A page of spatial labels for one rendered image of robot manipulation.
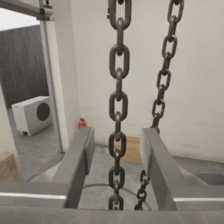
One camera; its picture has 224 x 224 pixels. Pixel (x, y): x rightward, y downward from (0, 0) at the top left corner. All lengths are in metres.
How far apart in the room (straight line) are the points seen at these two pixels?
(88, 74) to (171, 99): 1.33
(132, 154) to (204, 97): 1.27
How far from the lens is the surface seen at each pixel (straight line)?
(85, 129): 0.15
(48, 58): 2.44
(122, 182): 0.17
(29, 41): 6.98
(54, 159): 2.73
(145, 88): 2.41
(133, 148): 2.38
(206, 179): 0.75
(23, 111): 3.53
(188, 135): 2.61
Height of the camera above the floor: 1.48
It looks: 19 degrees down
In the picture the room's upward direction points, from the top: 1 degrees counter-clockwise
